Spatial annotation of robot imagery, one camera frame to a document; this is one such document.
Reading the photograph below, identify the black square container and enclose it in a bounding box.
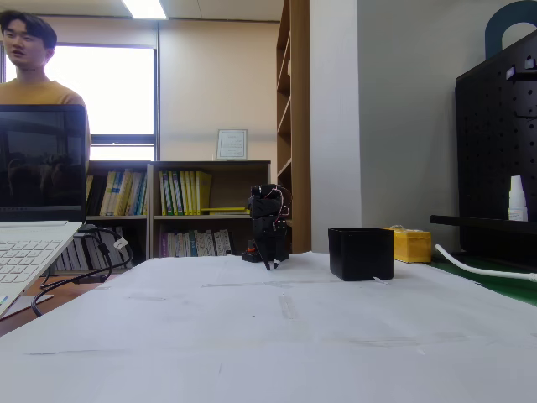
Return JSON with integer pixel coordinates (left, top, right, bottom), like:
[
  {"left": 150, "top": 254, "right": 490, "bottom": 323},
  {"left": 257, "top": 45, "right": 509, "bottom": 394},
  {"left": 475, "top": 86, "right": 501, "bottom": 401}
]
[{"left": 327, "top": 227, "right": 395, "bottom": 282}]

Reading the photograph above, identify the yellow cardboard box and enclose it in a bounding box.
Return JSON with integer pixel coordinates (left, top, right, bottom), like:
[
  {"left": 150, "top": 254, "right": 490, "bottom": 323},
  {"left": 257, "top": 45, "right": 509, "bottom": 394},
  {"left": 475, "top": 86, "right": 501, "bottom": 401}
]
[{"left": 383, "top": 225, "right": 433, "bottom": 264}]

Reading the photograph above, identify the flat-lying yellow book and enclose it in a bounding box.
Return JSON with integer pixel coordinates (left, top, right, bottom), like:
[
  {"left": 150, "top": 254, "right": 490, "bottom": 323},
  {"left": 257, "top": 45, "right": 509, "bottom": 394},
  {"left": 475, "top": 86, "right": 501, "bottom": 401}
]
[{"left": 200, "top": 206, "right": 251, "bottom": 217}]

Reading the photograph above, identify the wide low wooden bookshelf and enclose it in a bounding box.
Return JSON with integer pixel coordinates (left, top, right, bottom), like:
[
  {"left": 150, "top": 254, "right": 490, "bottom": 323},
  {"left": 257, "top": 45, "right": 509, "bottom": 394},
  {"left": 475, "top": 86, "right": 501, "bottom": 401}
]
[{"left": 149, "top": 160, "right": 272, "bottom": 259}]

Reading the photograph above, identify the white paper table cover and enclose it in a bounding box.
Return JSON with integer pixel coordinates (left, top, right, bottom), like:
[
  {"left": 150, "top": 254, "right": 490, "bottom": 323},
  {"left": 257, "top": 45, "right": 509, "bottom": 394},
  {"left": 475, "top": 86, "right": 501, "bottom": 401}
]
[{"left": 0, "top": 250, "right": 537, "bottom": 403}]

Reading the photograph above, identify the framed white certificate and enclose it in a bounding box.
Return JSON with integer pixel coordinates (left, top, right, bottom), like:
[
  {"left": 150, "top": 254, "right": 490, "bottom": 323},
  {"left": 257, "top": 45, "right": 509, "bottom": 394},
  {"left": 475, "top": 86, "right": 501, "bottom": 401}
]
[{"left": 216, "top": 128, "right": 248, "bottom": 162}]

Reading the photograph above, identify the tall wooden bookshelf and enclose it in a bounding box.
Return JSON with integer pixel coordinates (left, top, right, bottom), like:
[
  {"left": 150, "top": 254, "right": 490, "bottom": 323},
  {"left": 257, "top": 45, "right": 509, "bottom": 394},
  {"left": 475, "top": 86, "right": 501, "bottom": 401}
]
[{"left": 275, "top": 0, "right": 312, "bottom": 255}]

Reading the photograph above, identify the narrow low wooden bookshelf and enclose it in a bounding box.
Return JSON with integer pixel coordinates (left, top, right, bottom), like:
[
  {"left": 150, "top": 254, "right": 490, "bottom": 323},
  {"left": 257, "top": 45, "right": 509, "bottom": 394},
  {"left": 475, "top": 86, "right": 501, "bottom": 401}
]
[{"left": 86, "top": 160, "right": 153, "bottom": 272}]

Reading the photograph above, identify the black pegboard stand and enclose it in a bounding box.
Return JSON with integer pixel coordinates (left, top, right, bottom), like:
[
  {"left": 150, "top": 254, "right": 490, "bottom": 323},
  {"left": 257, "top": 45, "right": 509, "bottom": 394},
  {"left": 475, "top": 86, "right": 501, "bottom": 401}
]
[{"left": 430, "top": 29, "right": 537, "bottom": 264}]

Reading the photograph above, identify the white laptop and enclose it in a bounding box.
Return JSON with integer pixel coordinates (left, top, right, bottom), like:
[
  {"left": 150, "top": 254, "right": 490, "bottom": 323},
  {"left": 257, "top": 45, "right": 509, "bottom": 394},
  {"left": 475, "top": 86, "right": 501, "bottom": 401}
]
[{"left": 0, "top": 103, "right": 87, "bottom": 320}]

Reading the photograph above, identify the white dropper bottle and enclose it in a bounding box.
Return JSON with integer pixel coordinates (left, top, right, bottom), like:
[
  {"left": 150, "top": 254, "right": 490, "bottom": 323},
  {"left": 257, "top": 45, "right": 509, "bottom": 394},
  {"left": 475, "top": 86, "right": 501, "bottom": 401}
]
[{"left": 507, "top": 175, "right": 529, "bottom": 222}]

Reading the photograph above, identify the white flat card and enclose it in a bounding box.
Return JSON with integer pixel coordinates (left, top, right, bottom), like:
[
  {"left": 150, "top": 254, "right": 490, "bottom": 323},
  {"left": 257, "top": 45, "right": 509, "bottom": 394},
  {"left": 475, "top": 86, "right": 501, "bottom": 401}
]
[{"left": 6, "top": 293, "right": 55, "bottom": 317}]

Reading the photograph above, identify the ceiling light panel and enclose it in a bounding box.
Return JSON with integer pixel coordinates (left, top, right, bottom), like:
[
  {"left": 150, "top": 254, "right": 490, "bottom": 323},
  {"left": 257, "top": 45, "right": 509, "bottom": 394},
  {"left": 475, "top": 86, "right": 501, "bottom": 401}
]
[{"left": 121, "top": 0, "right": 169, "bottom": 20}]

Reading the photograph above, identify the person in mustard shirt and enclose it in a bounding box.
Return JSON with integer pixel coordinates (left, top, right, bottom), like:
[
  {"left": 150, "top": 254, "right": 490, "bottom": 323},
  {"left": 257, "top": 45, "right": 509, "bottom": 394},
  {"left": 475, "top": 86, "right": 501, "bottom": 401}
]
[{"left": 0, "top": 10, "right": 92, "bottom": 169}]

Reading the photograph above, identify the teal arch shape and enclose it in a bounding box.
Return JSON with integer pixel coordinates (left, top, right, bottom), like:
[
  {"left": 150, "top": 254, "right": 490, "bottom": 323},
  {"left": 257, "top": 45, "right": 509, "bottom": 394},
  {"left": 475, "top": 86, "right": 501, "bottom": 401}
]
[{"left": 484, "top": 0, "right": 537, "bottom": 60}]

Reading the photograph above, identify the black cable with white tag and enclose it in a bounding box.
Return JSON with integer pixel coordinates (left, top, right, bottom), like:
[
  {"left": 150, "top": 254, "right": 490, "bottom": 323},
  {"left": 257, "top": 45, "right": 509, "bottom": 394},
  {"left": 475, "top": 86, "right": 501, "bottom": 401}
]
[{"left": 95, "top": 226, "right": 135, "bottom": 270}]

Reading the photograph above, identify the black looped cable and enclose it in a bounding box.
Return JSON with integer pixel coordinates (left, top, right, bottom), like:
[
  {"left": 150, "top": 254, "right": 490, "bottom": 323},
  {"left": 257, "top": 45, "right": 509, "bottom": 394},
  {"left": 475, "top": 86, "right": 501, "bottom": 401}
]
[{"left": 31, "top": 230, "right": 115, "bottom": 318}]

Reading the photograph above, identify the white power cable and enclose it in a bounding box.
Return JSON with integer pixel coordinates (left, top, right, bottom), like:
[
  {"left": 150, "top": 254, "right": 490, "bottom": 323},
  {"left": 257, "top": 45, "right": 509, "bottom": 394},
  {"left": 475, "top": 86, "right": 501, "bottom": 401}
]
[{"left": 434, "top": 243, "right": 537, "bottom": 283}]

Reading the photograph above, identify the window with dark frame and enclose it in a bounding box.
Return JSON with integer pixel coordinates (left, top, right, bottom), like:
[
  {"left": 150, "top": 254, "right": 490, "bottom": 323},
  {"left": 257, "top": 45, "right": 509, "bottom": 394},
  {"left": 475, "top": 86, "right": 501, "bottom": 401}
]
[{"left": 0, "top": 40, "right": 160, "bottom": 163}]

